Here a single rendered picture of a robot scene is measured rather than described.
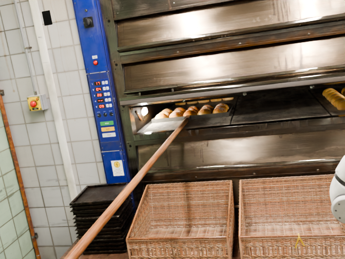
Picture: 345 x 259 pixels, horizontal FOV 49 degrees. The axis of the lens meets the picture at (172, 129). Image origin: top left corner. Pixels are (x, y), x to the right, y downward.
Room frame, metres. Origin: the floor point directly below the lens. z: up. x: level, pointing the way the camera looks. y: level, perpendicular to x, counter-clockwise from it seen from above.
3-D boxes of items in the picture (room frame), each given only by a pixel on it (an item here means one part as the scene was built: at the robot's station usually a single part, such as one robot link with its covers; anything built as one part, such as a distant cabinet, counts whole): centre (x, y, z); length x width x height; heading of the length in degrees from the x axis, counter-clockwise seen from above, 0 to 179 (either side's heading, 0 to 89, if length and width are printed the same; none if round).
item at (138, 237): (2.02, 0.01, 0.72); 0.56 x 0.49 x 0.28; 76
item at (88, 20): (2.34, 0.41, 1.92); 0.06 x 0.04 x 0.11; 76
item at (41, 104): (2.46, 0.84, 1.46); 0.10 x 0.07 x 0.10; 76
